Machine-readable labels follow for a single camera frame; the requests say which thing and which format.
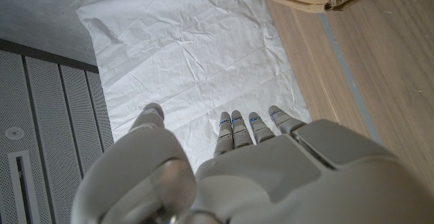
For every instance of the round ceiling fixture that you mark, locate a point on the round ceiling fixture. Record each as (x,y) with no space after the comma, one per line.
(14,133)

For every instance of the white wrinkled backdrop cloth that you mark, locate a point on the white wrinkled backdrop cloth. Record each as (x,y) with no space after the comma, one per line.
(190,57)

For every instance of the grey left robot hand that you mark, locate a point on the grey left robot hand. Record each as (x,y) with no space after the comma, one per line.
(288,183)

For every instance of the white slot ceiling vent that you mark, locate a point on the white slot ceiling vent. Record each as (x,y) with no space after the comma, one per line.
(30,190)

